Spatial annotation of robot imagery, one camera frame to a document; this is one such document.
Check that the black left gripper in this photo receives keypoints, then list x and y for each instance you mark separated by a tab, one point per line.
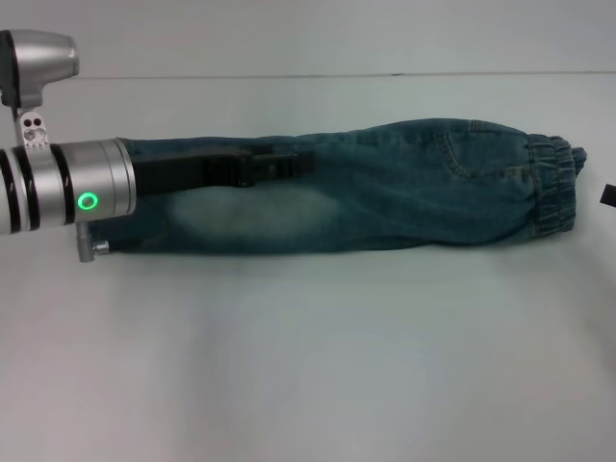
183	171

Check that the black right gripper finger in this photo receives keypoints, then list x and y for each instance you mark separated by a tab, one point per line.
609	195

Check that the blue denim shorts with print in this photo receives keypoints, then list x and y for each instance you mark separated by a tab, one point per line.
385	202

